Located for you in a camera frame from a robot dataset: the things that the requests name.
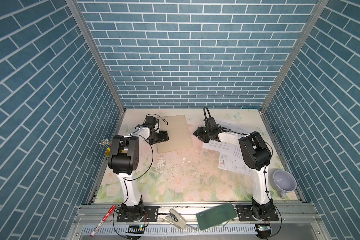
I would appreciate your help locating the printed text paper sheet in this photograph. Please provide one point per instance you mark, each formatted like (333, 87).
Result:
(229, 141)

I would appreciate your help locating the coloured pens bundle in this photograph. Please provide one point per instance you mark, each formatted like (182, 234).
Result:
(106, 143)

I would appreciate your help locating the yellow pen cup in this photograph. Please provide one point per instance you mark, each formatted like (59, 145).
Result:
(108, 151)

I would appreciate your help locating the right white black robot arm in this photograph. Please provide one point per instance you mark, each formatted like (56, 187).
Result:
(256, 155)

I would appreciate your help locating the red marker pen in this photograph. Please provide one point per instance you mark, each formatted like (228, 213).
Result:
(110, 211)

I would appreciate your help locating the grey stapler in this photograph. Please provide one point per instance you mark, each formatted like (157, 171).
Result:
(176, 219)

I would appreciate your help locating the beige cardboard folder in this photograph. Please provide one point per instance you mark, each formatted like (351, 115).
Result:
(179, 135)

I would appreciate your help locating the diagram paper sheet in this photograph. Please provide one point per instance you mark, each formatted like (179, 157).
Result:
(230, 162)

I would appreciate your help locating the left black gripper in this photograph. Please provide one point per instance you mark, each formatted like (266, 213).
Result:
(161, 137)

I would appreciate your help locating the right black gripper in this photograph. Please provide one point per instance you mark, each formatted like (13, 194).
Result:
(198, 132)

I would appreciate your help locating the lilac ceramic cup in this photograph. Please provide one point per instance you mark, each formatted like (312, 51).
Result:
(283, 182)

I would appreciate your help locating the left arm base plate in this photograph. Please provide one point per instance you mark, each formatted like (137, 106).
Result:
(128, 214)

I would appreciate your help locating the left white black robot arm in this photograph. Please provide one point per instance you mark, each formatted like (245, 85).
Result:
(124, 159)

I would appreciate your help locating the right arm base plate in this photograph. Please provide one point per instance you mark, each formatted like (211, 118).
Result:
(247, 213)

